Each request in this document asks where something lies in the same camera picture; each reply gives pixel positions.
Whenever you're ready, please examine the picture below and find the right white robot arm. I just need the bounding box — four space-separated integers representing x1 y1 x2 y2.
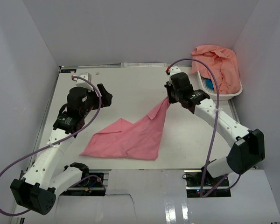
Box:
165 71 265 186

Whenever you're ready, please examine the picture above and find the white plastic basket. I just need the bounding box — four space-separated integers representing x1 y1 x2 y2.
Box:
196 71 243 101

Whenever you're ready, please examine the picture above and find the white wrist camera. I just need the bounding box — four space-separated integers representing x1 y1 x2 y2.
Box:
166 66 181 76
71 72 92 90

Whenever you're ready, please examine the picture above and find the purple cable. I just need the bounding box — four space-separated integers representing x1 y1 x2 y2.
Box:
0 76 105 217
167 58 240 198

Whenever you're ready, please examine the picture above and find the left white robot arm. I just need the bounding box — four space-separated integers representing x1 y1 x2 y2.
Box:
10 84 112 215

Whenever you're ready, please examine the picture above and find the blue cloth in basket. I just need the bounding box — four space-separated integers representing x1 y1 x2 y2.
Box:
205 79 214 90

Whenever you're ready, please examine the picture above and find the pink t shirt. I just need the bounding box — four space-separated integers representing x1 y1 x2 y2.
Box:
80 98 170 161

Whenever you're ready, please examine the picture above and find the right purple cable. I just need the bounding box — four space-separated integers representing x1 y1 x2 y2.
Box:
167 58 240 198

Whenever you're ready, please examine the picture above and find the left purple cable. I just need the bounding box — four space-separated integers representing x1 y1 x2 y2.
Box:
0 76 105 217

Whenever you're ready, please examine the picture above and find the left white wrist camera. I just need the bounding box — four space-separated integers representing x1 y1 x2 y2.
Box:
71 72 92 90

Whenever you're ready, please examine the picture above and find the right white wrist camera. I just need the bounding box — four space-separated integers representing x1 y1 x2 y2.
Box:
166 66 181 76

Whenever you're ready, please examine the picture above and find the black label sticker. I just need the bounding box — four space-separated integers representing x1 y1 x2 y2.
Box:
60 69 77 73

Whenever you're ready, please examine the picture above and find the salmon orange t shirt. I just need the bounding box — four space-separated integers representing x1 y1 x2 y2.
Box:
191 45 240 94

